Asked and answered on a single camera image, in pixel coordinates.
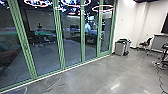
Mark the green outdoor table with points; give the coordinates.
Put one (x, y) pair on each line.
(43, 34)

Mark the grey indoor trash bin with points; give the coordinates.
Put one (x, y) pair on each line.
(119, 48)

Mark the grey desk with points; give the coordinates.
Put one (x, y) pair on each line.
(160, 39)

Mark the black swivel chair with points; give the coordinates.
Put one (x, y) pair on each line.
(146, 43)

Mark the black equipment stand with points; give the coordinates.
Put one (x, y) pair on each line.
(164, 55)

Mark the green framed glass door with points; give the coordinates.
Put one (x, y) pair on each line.
(24, 36)
(98, 26)

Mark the green lidded trash bin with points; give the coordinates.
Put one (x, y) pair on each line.
(126, 44)

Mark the dark monitor screen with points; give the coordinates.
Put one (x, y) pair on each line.
(165, 23)

